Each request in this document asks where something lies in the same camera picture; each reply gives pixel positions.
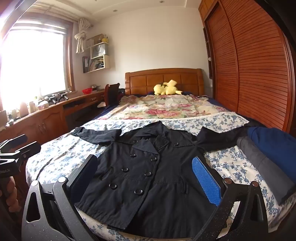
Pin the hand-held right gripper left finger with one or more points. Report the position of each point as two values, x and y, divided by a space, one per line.
85 176

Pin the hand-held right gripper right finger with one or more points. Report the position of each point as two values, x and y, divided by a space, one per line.
205 183

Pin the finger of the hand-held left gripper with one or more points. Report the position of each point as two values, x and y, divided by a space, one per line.
30 148
16 139

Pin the black double-breasted coat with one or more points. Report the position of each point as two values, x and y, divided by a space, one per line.
148 180

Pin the person's left hand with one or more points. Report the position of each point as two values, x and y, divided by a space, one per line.
10 188

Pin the blue floral bedspread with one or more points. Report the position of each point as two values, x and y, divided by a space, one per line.
57 153

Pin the wooden desk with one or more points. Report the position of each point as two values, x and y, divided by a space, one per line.
46 118

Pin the black tools on desk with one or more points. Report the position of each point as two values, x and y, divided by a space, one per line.
55 97

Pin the grey folded cloth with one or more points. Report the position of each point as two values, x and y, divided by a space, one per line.
261 166

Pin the blue folded cloth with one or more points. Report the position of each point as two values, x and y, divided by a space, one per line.
275 143

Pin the red bowl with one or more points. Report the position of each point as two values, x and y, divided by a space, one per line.
87 90

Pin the wood-framed window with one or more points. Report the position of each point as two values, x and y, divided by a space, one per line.
34 60

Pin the dark wooden chair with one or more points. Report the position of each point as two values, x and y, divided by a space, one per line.
112 95

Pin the pink floral blanket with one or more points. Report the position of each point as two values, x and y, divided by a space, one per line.
161 109

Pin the black folders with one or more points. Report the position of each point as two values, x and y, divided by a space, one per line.
85 64

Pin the yellow plush toy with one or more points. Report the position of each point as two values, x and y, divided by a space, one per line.
165 89

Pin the wooden headboard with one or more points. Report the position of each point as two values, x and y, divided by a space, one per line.
143 81

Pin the white paper bag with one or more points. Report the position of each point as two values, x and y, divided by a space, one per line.
99 50

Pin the tied cream curtain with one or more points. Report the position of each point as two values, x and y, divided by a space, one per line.
81 37

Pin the wooden louvered wardrobe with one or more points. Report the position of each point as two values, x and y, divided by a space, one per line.
254 69

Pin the white wall shelf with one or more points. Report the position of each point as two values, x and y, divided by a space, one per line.
106 62

